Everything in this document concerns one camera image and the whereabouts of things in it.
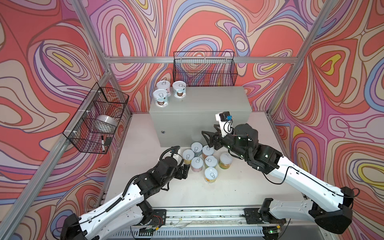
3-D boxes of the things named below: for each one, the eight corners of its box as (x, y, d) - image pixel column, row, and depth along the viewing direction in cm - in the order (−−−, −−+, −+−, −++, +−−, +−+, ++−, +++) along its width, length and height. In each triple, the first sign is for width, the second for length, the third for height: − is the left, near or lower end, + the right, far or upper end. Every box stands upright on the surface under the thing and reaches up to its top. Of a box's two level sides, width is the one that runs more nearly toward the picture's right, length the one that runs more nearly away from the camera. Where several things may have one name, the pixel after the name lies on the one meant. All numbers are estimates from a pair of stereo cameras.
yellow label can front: (204, 183, 87) (205, 179, 82) (203, 171, 92) (204, 166, 86) (217, 183, 87) (218, 179, 82) (215, 171, 92) (217, 166, 86)
